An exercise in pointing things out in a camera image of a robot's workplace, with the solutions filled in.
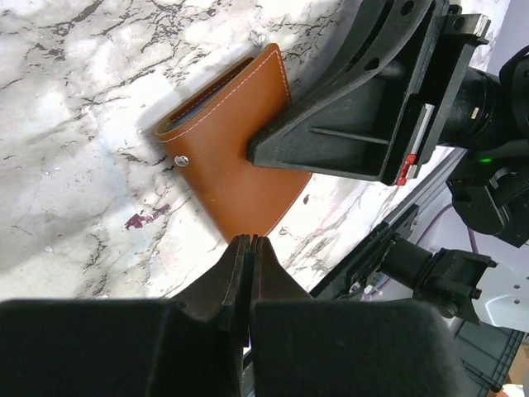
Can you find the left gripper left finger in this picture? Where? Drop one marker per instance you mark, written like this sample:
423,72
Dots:
189,345

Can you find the brown leather card holder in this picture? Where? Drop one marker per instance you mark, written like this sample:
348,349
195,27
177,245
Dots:
207,138

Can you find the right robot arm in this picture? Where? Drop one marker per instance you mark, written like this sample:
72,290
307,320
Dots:
489,191

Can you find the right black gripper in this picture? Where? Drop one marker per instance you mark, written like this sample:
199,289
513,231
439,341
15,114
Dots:
378,110

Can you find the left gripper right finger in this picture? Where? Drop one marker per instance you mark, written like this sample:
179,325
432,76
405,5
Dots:
324,345

